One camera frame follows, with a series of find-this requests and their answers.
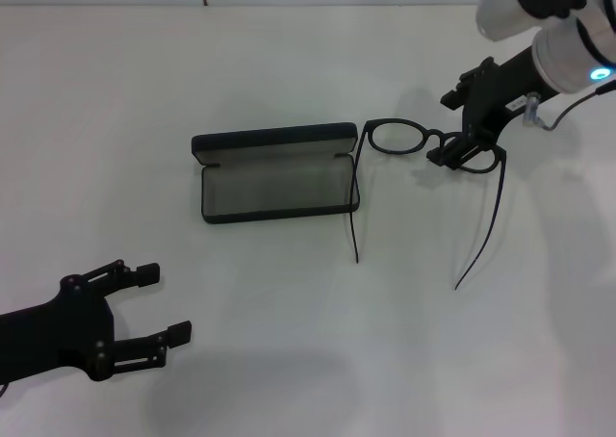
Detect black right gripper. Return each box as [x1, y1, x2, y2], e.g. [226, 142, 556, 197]
[425, 46, 548, 171]

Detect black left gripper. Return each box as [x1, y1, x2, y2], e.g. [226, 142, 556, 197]
[0, 258, 193, 385]

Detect black round glasses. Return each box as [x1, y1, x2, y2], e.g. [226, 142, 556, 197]
[349, 117, 507, 292]

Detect black glasses case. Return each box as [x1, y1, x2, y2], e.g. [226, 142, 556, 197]
[191, 121, 361, 225]

